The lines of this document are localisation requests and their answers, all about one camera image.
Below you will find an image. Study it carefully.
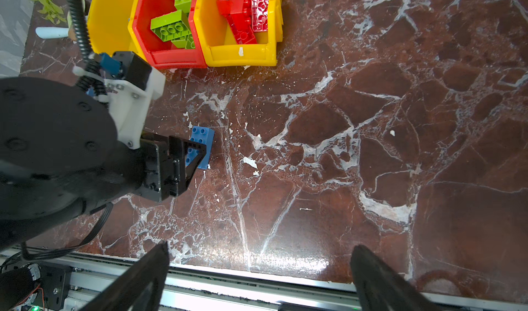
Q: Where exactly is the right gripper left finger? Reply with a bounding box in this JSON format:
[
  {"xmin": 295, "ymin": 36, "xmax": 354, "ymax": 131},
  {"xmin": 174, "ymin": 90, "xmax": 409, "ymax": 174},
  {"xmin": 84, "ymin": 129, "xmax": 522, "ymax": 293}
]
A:
[{"xmin": 82, "ymin": 242, "xmax": 169, "ymax": 310}]

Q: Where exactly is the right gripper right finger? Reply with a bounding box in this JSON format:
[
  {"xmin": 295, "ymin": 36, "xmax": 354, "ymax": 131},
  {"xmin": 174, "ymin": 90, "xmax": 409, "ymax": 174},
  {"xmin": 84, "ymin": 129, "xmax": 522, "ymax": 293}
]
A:
[{"xmin": 350, "ymin": 245, "xmax": 440, "ymax": 310}]

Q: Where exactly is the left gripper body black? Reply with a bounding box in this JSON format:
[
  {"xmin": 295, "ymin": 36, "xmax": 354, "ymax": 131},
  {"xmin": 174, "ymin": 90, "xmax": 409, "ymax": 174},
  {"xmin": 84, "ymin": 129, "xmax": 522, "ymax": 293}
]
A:
[{"xmin": 133, "ymin": 132, "xmax": 207, "ymax": 202}]

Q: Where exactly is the blue brick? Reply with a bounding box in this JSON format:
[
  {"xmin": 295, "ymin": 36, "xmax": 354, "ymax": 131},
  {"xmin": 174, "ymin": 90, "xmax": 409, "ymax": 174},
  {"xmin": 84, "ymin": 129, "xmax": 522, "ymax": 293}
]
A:
[{"xmin": 184, "ymin": 125, "xmax": 216, "ymax": 171}]

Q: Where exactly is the red brick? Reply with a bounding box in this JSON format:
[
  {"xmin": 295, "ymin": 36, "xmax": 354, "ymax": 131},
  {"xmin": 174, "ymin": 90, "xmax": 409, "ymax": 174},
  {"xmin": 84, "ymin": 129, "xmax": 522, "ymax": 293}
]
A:
[
  {"xmin": 230, "ymin": 0, "xmax": 248, "ymax": 30},
  {"xmin": 251, "ymin": 0, "xmax": 269, "ymax": 32},
  {"xmin": 217, "ymin": 0, "xmax": 257, "ymax": 44}
]

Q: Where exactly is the small green brick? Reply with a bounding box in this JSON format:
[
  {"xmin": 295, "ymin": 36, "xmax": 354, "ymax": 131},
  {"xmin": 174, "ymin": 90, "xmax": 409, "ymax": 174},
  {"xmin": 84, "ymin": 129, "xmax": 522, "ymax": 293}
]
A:
[{"xmin": 171, "ymin": 34, "xmax": 195, "ymax": 50}]

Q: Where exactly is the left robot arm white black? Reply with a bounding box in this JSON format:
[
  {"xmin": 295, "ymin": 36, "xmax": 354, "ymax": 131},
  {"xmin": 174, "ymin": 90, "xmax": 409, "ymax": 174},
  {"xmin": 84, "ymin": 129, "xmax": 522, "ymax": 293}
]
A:
[{"xmin": 1, "ymin": 77, "xmax": 206, "ymax": 249}]

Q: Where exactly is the right yellow bin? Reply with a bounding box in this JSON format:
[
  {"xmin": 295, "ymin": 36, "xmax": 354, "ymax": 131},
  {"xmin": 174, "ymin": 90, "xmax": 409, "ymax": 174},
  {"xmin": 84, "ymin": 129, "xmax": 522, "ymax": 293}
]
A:
[{"xmin": 194, "ymin": 0, "xmax": 284, "ymax": 67}]

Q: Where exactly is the yellow bin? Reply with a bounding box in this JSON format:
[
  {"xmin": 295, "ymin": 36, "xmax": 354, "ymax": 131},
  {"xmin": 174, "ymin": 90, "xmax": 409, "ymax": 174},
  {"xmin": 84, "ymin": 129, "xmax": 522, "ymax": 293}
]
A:
[
  {"xmin": 194, "ymin": 0, "xmax": 284, "ymax": 67},
  {"xmin": 87, "ymin": 0, "xmax": 145, "ymax": 58}
]

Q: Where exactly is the left yellow bin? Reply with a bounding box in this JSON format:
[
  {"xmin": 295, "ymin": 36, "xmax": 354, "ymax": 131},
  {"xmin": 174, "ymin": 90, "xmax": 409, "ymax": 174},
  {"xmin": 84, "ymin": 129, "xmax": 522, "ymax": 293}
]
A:
[{"xmin": 87, "ymin": 0, "xmax": 145, "ymax": 58}]

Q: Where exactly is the red middle bin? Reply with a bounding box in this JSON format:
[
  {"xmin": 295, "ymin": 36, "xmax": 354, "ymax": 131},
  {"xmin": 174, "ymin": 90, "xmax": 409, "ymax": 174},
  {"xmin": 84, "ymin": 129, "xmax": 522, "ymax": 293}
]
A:
[{"xmin": 128, "ymin": 0, "xmax": 207, "ymax": 70}]

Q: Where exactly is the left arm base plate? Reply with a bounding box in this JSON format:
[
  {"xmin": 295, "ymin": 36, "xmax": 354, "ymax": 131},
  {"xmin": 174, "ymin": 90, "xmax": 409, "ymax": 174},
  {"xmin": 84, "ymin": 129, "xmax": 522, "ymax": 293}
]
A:
[{"xmin": 38, "ymin": 262, "xmax": 72, "ymax": 310}]

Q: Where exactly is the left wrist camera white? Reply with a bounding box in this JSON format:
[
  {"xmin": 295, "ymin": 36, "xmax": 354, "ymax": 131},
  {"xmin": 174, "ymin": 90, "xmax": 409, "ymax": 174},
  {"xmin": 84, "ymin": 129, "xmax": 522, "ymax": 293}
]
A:
[{"xmin": 73, "ymin": 51, "xmax": 166, "ymax": 149}]

